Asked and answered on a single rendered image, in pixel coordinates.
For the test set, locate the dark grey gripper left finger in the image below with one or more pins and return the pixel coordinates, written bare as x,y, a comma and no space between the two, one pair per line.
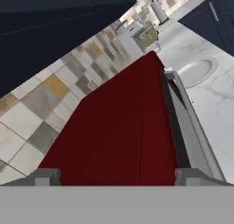
45,175

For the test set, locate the navy wall cupboard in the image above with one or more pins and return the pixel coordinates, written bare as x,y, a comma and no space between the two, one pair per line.
51,29

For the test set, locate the navy cupboard run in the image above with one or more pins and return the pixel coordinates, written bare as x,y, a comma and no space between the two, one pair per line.
213,23

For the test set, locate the grey cylinder canister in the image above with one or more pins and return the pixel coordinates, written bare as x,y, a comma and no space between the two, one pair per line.
159,12

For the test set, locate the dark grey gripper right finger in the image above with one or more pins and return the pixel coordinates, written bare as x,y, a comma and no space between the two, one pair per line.
189,176

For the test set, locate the white round plate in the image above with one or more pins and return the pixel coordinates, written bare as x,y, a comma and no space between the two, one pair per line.
197,72

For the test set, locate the red toaster oven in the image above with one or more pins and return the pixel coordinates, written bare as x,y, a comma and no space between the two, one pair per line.
122,127

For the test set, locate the white countertop appliance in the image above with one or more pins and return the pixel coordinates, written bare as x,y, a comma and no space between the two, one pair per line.
135,35

